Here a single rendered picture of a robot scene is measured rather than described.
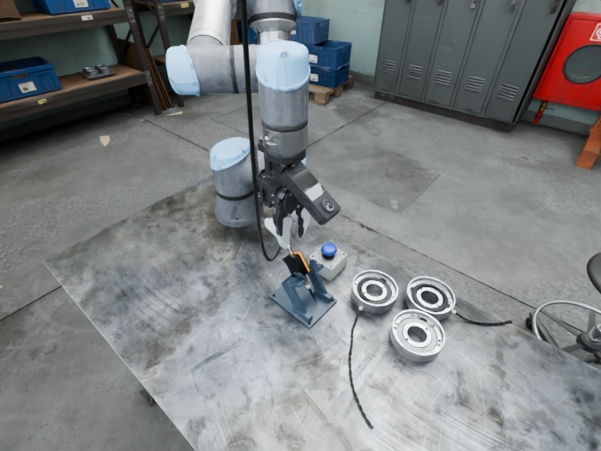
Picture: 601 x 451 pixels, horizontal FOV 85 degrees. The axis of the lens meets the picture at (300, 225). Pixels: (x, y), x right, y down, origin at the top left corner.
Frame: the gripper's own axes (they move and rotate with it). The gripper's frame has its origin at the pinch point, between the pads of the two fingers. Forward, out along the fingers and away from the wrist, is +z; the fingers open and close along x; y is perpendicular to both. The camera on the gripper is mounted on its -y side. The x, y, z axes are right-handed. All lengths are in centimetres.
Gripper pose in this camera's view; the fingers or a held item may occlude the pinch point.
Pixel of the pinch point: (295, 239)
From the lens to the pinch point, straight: 67.4
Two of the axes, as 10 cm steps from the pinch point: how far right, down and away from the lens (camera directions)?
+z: 0.0, 7.6, 6.5
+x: -6.8, 4.8, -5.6
